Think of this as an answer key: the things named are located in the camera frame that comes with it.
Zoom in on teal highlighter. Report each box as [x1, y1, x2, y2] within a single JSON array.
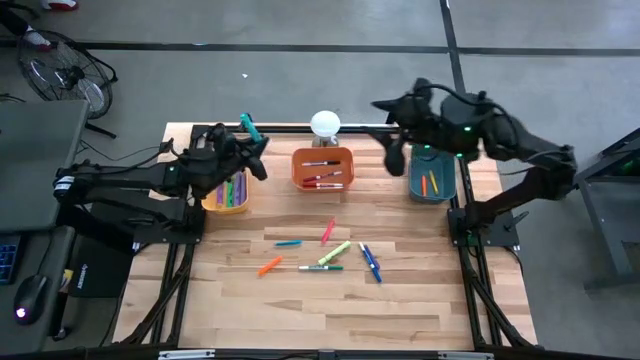
[[239, 112, 264, 144]]

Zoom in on black metal stand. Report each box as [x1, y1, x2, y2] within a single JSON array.
[[573, 127, 640, 291]]

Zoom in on backlit keyboard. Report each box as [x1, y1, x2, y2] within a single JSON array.
[[0, 234, 22, 286]]

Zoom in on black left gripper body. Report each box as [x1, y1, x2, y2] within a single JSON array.
[[189, 122, 270, 199]]

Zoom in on blue dry-erase marker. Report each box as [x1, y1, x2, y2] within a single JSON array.
[[358, 241, 384, 284]]

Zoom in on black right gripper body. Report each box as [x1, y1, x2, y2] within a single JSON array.
[[383, 78, 451, 177]]

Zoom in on black computer mouse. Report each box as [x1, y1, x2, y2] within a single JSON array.
[[13, 273, 50, 327]]

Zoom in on black floor fan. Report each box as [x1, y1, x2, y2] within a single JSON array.
[[17, 28, 120, 140]]

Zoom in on dark grey desk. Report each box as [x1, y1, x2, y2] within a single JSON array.
[[0, 223, 77, 357]]

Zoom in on person's leg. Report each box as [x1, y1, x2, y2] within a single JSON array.
[[0, 3, 32, 37]]

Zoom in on black aluminium table frame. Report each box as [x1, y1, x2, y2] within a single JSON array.
[[113, 112, 540, 360]]

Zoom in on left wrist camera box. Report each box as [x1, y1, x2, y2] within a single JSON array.
[[158, 157, 195, 185]]

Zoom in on white mushroom lamp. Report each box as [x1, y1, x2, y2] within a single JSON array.
[[309, 109, 343, 150]]

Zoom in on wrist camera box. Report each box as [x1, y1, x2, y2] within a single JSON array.
[[158, 157, 195, 185], [440, 93, 496, 146]]

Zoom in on dark blue highlighter pen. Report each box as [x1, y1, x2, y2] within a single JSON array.
[[363, 243, 381, 271]]

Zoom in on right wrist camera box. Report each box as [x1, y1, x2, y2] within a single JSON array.
[[440, 93, 496, 146]]

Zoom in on person's shoe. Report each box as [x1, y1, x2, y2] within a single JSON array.
[[39, 0, 80, 12], [22, 28, 54, 52]]

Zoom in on black controller box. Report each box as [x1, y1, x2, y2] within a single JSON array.
[[57, 199, 135, 300]]

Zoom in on yellow plastic bin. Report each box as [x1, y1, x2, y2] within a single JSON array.
[[201, 169, 251, 216]]

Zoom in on lime green highlighter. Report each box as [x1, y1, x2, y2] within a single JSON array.
[[317, 240, 352, 267]]

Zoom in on orange plastic bin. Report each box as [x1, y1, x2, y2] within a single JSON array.
[[291, 146, 356, 194]]

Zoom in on silver metal bracket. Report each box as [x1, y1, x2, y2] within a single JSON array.
[[437, 351, 495, 360], [157, 349, 217, 360]]

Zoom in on teal plastic bin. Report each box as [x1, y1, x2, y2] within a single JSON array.
[[408, 144, 458, 205]]

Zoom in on pink highlighter pen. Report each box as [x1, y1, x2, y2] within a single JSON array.
[[320, 218, 337, 246]]

